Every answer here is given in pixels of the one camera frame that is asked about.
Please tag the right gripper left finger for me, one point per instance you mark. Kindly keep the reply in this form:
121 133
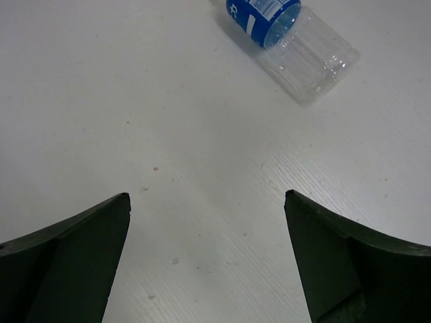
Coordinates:
64 272

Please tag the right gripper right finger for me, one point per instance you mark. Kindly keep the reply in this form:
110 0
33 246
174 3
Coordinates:
352 273

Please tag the horizontal blue label bottle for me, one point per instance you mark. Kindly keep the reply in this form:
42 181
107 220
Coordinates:
295 47

